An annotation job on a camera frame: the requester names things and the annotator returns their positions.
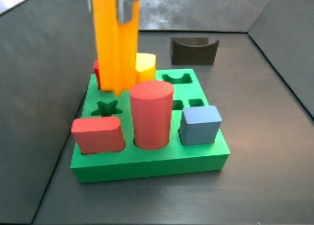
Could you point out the red hexagon block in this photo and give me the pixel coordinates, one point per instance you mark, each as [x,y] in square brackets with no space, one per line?
[97,73]

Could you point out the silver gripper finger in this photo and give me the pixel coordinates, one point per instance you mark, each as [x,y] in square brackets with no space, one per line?
[125,10]
[90,5]

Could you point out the yellow pentagon block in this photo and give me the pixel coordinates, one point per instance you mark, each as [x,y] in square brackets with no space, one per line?
[146,66]

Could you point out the red half-round block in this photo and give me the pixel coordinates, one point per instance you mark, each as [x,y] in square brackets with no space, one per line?
[98,134]

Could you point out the black curved fixture stand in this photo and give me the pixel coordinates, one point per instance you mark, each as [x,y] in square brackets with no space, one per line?
[193,51]

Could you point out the orange star prism block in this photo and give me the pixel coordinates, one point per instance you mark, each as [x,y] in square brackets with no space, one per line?
[117,41]

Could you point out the blue square block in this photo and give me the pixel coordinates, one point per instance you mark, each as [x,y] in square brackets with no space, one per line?
[200,125]

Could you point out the green shape sorter base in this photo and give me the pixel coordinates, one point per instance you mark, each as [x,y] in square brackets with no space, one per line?
[134,162]

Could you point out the tall red cylinder block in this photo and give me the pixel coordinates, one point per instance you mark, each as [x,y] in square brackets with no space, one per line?
[152,110]

